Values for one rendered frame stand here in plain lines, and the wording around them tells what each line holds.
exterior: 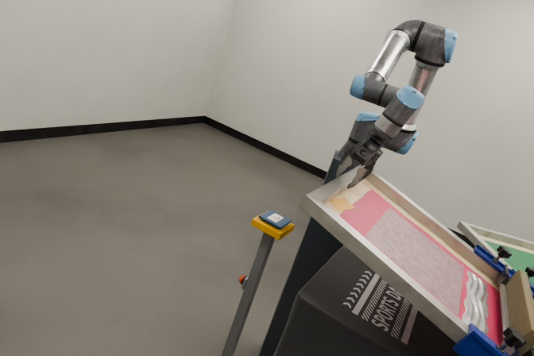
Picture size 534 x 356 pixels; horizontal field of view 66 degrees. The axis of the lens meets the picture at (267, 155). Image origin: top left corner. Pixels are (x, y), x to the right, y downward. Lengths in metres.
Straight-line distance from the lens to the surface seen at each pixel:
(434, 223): 1.59
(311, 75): 5.46
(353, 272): 1.52
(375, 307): 1.39
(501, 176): 5.15
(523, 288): 1.43
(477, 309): 1.33
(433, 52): 1.67
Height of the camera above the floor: 1.65
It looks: 17 degrees down
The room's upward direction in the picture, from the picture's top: 18 degrees clockwise
